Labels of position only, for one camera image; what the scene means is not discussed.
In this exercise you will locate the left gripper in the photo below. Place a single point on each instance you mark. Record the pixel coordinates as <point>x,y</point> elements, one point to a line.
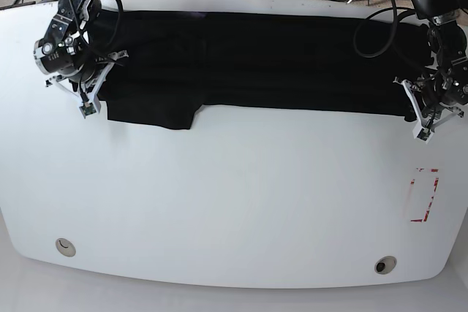
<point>430,112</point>

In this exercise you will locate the right table cable grommet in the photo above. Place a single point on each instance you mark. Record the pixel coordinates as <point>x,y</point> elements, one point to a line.
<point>385,265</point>

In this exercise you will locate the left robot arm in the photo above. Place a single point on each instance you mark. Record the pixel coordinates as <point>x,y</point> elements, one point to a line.
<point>447,41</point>

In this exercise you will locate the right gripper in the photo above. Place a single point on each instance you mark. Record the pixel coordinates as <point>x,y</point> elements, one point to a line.
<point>89,79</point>

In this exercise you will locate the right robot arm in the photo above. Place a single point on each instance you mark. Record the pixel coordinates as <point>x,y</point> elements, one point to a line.
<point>67,52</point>

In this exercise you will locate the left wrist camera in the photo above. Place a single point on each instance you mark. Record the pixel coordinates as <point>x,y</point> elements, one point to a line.
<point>422,133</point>

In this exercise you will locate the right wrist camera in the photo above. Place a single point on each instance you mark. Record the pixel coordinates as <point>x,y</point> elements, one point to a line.
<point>89,108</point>

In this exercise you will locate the table cable grommet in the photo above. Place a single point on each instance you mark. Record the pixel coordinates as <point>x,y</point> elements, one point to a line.
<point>385,265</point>
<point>65,247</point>

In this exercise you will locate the black printed t-shirt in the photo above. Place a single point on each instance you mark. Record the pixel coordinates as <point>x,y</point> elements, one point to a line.
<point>179,62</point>

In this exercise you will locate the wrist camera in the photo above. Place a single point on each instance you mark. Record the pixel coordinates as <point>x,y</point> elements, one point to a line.
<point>89,108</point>
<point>422,133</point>

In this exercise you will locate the left table cable grommet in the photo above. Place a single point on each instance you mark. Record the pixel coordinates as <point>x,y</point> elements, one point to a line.
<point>65,247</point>

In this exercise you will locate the red tape rectangle marking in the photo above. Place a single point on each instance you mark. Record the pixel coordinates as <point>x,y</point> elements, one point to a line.
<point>422,191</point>

